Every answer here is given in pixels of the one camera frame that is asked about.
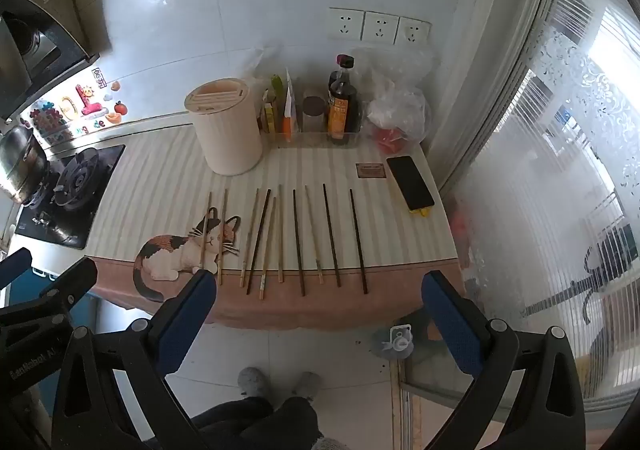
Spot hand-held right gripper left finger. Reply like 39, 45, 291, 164
51, 269, 219, 450

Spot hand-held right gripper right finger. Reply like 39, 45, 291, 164
421, 270, 587, 450

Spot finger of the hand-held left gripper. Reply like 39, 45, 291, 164
30, 257, 99, 315
0, 247, 33, 291

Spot cream utensil holder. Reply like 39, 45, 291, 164
184, 76, 264, 177

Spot blue cabinet front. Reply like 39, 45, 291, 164
30, 267, 103, 411

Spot clear suction hook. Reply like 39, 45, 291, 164
370, 324, 416, 361

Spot grey slipper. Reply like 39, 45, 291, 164
236, 366, 273, 398
292, 371, 323, 401

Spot steel pot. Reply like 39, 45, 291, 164
0, 124, 51, 205

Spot black gas stove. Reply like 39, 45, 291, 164
14, 144, 127, 251

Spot person's legs in dark pants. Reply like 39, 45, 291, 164
190, 395, 321, 450

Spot frosted glass sliding door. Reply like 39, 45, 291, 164
430, 0, 640, 411

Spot striped cat print tablecloth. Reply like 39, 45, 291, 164
85, 122, 466, 331

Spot black phone in yellow case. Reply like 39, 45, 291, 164
386, 155, 437, 217

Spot red item in bag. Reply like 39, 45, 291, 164
372, 126, 408, 155

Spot range hood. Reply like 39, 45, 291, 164
0, 0, 101, 125

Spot yellow packet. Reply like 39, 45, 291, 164
257, 90, 281, 135

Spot clear plastic organizer tray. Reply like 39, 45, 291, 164
260, 127, 363, 148

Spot clear plastic bag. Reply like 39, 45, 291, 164
352, 46, 435, 155

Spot orange and white packet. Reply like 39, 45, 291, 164
281, 67, 298, 143

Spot dark sauce bottle black cap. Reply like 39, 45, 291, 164
326, 54, 362, 147

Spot jar with brown lid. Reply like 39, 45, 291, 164
301, 90, 327, 135

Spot colourful wall stickers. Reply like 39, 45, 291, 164
20, 67, 128, 143

